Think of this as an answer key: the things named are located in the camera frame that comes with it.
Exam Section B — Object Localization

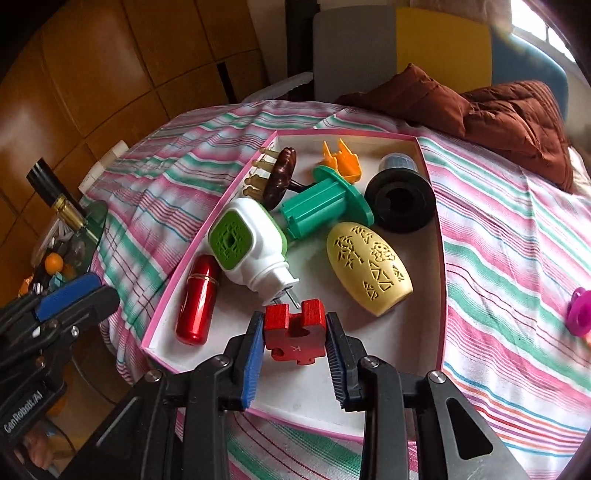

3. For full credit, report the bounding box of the black cylindrical container clear cap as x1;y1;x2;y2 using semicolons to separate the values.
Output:
364;152;435;234

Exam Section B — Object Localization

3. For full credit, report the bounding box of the red wooden puzzle block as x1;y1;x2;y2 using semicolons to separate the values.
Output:
263;299;328;367

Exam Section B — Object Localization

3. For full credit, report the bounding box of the window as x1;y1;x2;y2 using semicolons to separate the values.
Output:
508;0;583;63

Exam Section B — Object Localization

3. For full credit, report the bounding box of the purple oval plastic piece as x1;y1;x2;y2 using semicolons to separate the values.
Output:
567;287;591;340

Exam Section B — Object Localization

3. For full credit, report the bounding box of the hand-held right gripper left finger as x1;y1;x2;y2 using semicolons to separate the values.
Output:
60;311;266;480

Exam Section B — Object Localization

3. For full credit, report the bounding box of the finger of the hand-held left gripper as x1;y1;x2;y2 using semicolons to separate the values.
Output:
0;288;121;370
0;273;103;340

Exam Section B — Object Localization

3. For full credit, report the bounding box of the yellow egg-shaped perforated diffuser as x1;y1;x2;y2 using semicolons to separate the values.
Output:
326;222;414;318

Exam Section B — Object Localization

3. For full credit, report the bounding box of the green plastic holder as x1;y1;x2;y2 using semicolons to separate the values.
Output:
281;166;374;241

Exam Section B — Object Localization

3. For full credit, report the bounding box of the pale pink pillow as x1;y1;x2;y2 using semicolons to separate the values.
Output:
568;148;591;185

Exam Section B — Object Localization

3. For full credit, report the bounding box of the wooden wardrobe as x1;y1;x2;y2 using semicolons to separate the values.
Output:
0;0;287;259

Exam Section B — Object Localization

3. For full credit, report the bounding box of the grey yellow blue headboard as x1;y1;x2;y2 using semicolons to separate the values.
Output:
311;7;568;121

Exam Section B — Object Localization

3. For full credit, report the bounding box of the brown massager brush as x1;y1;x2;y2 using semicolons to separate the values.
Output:
242;147;308;208

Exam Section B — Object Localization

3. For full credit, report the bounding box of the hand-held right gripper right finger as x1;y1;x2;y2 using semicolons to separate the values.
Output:
324;311;532;480

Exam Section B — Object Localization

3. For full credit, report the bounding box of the white green plug-in device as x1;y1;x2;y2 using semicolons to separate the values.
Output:
208;197;301;306

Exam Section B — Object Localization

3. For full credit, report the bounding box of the white bed frame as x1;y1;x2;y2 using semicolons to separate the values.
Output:
238;73;315;104

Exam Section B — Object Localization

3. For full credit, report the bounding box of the person's left hand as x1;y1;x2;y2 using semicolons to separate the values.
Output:
21;431;58;476

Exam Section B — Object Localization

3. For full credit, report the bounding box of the orange hair claw clip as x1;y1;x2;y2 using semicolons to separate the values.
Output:
318;140;363;183

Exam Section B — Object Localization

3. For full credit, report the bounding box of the pink-rimmed white tray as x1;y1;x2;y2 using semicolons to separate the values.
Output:
141;129;448;444

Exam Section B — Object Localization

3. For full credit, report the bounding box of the green glass side table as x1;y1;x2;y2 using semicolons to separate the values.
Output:
28;198;109;278

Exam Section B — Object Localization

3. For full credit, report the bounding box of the red metal cylinder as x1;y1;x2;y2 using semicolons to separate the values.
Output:
174;254;223;346

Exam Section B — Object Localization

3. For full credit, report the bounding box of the black gold bottle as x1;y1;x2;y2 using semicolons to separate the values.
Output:
26;158;105;245

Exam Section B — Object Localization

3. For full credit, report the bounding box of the brown quilted duvet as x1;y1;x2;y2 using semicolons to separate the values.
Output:
335;64;575;195

